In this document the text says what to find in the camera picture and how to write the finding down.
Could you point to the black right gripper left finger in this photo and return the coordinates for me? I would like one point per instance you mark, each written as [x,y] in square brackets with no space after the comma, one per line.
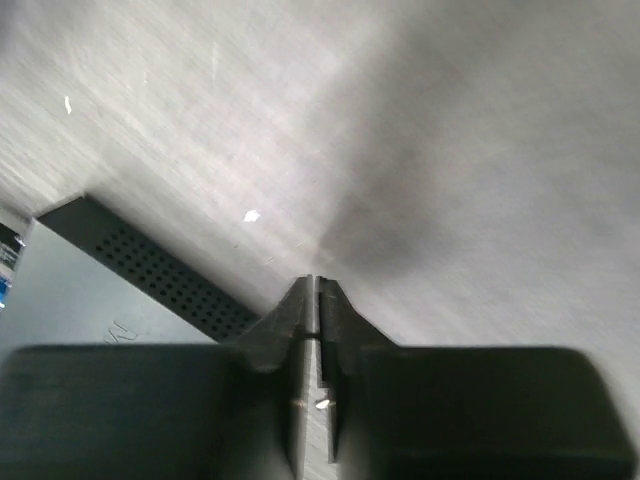
[232,410]

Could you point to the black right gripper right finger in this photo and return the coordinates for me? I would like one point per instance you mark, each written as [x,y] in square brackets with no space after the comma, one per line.
[463,412]

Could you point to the dark grey network switch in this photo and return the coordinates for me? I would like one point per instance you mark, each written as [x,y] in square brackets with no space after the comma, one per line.
[85,275]

